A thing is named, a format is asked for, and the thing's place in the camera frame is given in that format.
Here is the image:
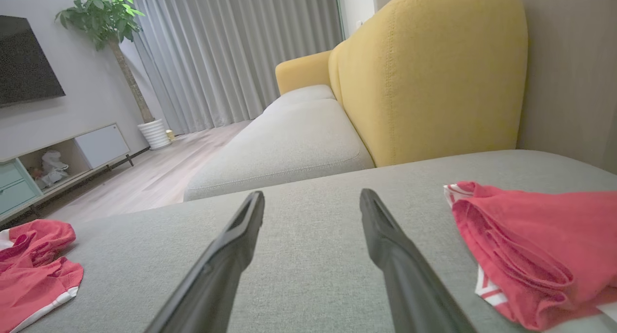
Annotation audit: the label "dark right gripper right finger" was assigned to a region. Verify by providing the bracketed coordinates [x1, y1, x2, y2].
[359, 188, 478, 333]

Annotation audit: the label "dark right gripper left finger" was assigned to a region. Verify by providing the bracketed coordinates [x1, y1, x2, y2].
[144, 190, 266, 333]

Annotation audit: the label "red Bulls 23 jersey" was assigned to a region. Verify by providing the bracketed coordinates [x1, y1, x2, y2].
[443, 181, 617, 332]

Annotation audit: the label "red shorts with white trim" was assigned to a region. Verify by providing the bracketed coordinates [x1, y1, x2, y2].
[0, 219, 84, 333]

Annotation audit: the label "large grey sofa chaise seat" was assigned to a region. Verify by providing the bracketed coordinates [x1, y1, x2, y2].
[19, 150, 617, 333]

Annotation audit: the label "grey sofa seat cushion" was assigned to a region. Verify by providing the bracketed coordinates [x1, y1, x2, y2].
[183, 98, 376, 202]
[263, 84, 336, 116]

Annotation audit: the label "white ribbed plant pot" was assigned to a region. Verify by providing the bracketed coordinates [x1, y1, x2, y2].
[137, 119, 172, 151]

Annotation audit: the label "white and mint TV cabinet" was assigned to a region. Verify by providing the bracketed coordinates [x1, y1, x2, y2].
[0, 123, 134, 224]

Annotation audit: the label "white doll toy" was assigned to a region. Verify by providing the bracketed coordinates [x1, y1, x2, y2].
[35, 150, 71, 190]

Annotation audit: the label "yellow sofa backrest cushion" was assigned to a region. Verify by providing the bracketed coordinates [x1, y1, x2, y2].
[328, 0, 528, 168]

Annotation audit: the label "grey pleated curtain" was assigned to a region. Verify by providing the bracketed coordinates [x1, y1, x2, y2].
[121, 0, 345, 135]

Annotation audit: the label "yellow sofa armrest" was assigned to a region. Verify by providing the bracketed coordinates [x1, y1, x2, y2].
[275, 50, 334, 96]

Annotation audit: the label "green leafy indoor tree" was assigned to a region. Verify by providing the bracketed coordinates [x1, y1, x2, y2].
[55, 0, 155, 125]

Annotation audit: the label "black flat screen television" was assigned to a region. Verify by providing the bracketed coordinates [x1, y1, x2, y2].
[0, 15, 66, 108]

